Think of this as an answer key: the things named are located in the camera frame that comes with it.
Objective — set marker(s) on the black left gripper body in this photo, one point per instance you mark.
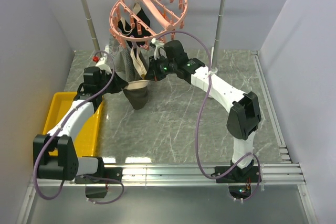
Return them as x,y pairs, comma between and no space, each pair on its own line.
113,86

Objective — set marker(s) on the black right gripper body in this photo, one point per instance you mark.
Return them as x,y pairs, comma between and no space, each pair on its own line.
160,67

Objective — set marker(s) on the dark grey boxer briefs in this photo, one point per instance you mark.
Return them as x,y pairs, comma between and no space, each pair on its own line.
136,68

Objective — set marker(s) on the grey striped underwear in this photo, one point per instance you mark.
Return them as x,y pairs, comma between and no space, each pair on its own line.
122,60

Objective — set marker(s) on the pink round clip hanger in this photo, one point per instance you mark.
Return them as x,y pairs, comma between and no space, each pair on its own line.
164,15

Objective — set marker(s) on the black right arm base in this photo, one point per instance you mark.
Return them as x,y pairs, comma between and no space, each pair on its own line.
236,179

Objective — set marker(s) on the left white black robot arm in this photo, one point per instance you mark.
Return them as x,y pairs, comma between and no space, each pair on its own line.
54,153

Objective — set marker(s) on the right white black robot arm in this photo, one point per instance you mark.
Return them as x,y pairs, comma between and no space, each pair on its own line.
243,108

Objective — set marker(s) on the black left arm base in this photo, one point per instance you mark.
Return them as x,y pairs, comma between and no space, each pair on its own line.
97,185

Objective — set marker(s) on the black hanging underwear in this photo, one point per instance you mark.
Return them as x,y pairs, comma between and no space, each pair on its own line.
130,26

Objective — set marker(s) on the yellow plastic tray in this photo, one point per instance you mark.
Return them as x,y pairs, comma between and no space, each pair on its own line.
83,125

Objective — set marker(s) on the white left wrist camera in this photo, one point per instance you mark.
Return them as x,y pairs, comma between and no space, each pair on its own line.
102,64

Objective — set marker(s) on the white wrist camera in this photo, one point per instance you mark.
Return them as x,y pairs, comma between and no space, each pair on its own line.
156,45
102,64

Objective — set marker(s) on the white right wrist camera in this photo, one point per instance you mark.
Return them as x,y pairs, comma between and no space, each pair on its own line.
156,45

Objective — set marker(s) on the aluminium table edge rail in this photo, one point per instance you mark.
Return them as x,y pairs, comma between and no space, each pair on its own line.
189,175

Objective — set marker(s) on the aluminium right side rail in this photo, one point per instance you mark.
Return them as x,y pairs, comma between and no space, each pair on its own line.
284,154

